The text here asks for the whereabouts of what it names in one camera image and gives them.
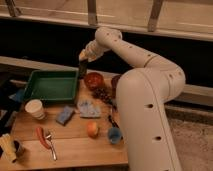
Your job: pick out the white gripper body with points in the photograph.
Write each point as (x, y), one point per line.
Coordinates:
(92, 51)

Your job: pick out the black eraser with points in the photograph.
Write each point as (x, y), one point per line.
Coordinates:
(83, 68)

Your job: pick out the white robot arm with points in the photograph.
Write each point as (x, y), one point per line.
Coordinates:
(140, 96)

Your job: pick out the red bowl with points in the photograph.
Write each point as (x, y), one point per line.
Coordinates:
(93, 80)

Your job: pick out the green plastic tray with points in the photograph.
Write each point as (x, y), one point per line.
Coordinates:
(52, 86)

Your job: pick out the light blue cloth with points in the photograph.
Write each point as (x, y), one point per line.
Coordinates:
(88, 110)

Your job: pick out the blue sponge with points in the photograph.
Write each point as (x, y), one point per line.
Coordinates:
(65, 115)

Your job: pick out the black utensil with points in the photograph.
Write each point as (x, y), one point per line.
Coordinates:
(111, 119)

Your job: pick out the yellow red apple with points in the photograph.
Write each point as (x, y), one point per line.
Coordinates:
(92, 129)

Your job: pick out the white paper cup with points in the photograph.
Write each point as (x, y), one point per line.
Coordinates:
(35, 108)

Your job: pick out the blue object beside tray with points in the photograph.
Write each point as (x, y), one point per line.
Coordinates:
(18, 96)

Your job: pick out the blue cup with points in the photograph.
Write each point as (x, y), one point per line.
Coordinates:
(114, 135)

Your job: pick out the silver fork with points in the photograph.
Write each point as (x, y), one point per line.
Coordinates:
(48, 137)

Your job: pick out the yellow brush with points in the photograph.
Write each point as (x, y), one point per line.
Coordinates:
(8, 147)

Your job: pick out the red handled tool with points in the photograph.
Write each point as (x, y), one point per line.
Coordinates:
(40, 136)

